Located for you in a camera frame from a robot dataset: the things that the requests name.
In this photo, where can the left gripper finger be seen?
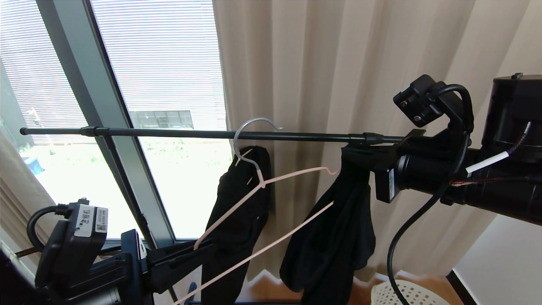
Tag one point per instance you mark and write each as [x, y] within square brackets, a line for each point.
[169, 275]
[178, 254]

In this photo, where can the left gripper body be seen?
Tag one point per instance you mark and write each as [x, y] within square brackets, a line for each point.
[106, 275]

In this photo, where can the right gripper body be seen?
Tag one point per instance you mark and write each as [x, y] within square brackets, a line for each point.
[487, 186]

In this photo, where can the pink clothes hanger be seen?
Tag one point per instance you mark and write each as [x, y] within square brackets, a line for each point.
[262, 183]
[243, 156]

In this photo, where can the black garment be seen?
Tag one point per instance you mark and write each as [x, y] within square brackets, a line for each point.
[334, 237]

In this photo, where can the black clothes rack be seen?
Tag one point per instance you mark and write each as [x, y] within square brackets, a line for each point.
[169, 133]

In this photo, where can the white laundry basket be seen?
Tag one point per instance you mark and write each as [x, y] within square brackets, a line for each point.
[402, 296]

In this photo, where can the window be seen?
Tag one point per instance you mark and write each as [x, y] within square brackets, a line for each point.
[161, 63]

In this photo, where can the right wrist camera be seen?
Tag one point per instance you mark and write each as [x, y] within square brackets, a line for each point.
[423, 101]

